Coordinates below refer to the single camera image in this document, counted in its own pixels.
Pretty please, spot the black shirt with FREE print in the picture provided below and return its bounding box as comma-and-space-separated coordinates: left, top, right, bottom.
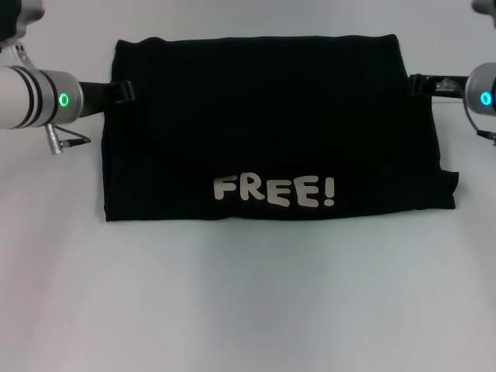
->
101, 33, 461, 225

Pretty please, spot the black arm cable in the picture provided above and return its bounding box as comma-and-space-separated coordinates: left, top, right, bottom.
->
44, 122, 93, 156
467, 112, 496, 148

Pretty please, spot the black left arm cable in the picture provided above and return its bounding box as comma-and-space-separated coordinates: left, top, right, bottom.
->
44, 122, 93, 156

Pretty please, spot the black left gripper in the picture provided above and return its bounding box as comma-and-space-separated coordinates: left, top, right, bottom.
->
77, 78, 136, 118

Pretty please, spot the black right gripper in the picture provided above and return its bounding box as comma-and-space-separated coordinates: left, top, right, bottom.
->
408, 72, 470, 102

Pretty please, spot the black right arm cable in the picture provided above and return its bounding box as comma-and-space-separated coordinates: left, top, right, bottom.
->
467, 112, 496, 148

